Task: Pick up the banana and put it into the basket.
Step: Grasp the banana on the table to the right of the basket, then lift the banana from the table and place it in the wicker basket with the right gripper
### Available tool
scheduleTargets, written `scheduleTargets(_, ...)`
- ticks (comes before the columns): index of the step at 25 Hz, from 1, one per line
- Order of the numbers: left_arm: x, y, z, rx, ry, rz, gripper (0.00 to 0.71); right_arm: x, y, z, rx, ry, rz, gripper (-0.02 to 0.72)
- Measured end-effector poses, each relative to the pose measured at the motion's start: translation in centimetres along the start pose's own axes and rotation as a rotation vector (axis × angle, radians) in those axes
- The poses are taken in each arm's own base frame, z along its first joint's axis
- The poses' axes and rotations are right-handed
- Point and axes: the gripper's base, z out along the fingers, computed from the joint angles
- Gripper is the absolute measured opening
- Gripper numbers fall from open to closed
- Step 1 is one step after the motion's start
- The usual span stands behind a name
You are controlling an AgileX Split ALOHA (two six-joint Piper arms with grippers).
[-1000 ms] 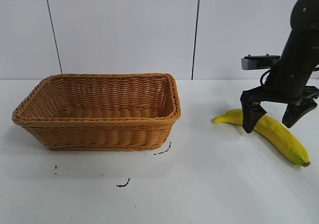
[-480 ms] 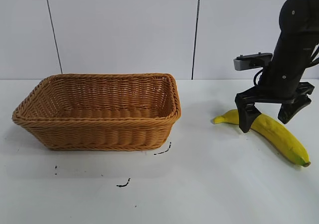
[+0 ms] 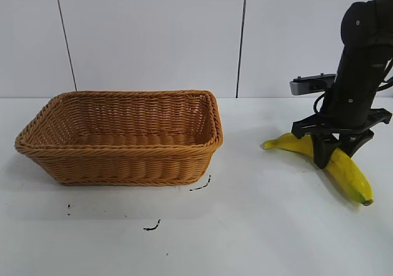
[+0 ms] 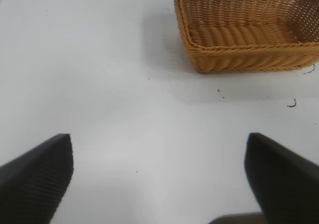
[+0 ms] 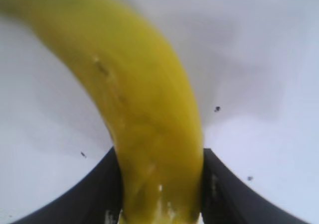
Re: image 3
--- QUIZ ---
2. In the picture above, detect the black cable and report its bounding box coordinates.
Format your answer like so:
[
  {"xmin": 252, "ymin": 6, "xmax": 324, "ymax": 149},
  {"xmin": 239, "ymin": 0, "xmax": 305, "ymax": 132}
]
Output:
[
  {"xmin": 312, "ymin": 90, "xmax": 329, "ymax": 116},
  {"xmin": 379, "ymin": 53, "xmax": 393, "ymax": 92}
]

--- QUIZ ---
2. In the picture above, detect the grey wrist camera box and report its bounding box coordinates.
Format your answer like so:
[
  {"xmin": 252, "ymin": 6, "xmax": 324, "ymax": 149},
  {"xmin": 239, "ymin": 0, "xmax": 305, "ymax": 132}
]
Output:
[{"xmin": 289, "ymin": 73, "xmax": 337, "ymax": 96}]

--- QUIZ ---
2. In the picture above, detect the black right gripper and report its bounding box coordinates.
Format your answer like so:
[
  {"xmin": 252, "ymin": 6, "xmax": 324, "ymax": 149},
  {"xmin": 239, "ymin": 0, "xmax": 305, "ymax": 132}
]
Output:
[{"xmin": 291, "ymin": 63, "xmax": 393, "ymax": 170}]

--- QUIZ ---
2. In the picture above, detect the yellow banana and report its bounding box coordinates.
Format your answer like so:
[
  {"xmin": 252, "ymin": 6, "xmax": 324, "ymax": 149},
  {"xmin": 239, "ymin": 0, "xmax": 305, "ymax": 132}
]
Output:
[{"xmin": 262, "ymin": 132, "xmax": 375, "ymax": 207}]

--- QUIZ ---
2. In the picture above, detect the brown wicker basket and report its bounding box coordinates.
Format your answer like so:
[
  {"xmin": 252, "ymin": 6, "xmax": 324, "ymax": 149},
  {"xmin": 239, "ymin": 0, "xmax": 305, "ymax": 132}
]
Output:
[{"xmin": 14, "ymin": 89, "xmax": 224, "ymax": 186}]

